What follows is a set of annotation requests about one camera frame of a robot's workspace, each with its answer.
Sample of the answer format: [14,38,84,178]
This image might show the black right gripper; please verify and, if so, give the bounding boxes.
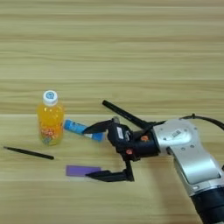
[82,118,161,183]

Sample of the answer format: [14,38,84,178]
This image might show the blue glue stick tube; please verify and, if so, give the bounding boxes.
[63,118,106,143]

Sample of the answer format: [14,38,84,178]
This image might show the orange juice bottle white cap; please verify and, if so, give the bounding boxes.
[36,89,65,147]

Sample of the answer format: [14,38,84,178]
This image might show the thin black stick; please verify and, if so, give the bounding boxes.
[3,145,55,161]

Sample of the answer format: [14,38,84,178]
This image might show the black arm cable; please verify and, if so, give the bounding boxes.
[151,113,224,131]

